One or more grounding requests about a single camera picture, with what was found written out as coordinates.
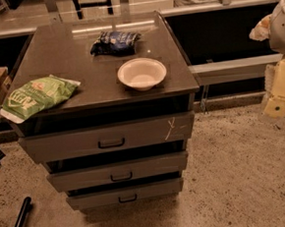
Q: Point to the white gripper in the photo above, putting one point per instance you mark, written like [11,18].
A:
[283,30]

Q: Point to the grey bottom drawer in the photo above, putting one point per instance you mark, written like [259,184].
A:
[127,194]

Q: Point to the grey drawer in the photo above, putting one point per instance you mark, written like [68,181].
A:
[127,194]
[111,137]
[119,172]

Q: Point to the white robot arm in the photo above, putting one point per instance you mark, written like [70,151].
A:
[272,28]

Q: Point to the dark grey drawer cabinet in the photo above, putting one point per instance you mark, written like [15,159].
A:
[63,50]

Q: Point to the grey top drawer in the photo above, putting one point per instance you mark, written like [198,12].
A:
[111,137]

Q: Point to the grey middle drawer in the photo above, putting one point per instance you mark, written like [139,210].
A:
[119,172]

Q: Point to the white bowl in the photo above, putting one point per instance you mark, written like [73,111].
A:
[142,74]

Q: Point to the dark blue snack bag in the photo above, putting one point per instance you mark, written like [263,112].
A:
[115,43]

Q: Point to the black stool legs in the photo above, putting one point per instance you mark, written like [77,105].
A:
[79,6]

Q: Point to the green chip bag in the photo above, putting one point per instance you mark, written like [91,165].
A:
[35,96]

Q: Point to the grey metal rail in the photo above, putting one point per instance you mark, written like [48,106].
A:
[233,70]

